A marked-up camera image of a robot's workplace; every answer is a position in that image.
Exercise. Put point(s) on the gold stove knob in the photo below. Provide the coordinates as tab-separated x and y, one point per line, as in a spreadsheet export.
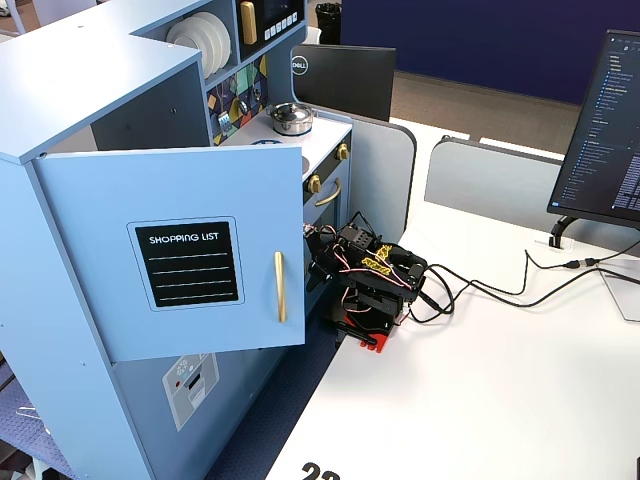
314	184
342	151

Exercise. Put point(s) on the gray low desk divider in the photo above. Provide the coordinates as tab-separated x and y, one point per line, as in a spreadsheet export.
490	180

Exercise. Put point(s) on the red robot base clamp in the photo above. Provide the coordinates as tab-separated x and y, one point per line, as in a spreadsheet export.
375	342

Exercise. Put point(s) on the white toy plate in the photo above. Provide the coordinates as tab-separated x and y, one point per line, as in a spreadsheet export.
186	37
222	42
206	37

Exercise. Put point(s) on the black trash bin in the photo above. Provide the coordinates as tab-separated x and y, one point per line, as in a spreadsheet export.
328	22

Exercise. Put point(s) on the black Dell monitor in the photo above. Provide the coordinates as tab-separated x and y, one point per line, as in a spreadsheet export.
350	80

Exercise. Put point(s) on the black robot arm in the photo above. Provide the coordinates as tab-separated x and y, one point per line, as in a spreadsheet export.
382	285

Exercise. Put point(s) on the blue shopping list cabinet door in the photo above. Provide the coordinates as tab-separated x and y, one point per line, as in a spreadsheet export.
100	210

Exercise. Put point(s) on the toy metal ladle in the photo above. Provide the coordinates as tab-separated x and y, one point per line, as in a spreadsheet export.
243	106

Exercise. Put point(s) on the gray flat laptop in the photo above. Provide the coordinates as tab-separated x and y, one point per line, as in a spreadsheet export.
625	295

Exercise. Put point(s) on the light blue toy kitchen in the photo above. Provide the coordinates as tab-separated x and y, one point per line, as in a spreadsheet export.
65	90

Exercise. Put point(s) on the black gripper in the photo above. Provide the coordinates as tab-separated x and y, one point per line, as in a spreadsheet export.
317	260

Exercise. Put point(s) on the steel toy pot with lid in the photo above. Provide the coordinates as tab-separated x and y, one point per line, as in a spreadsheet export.
290	117

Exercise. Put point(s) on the gray rounded desk divider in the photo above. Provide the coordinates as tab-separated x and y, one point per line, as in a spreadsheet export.
380	170

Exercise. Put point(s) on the toy metal spatula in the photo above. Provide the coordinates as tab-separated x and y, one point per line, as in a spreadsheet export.
224	121

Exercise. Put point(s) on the monitor showing code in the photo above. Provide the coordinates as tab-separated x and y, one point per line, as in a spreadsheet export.
605	135

